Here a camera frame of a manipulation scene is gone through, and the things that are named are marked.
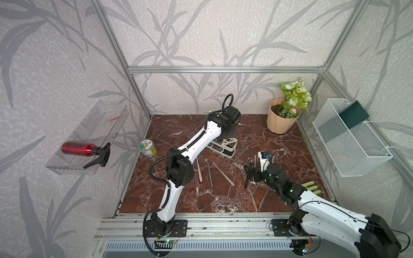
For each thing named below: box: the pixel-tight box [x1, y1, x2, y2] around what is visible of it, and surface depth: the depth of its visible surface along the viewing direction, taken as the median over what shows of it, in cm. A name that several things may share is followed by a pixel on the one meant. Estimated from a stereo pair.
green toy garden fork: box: [300, 181, 322, 195], surface depth 88 cm
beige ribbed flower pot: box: [266, 97, 302, 135], surface depth 104 cm
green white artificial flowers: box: [279, 77, 313, 119], surface depth 95 cm
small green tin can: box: [138, 139, 158, 159], surface depth 96 cm
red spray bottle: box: [61, 141, 111, 169], surface depth 56 cm
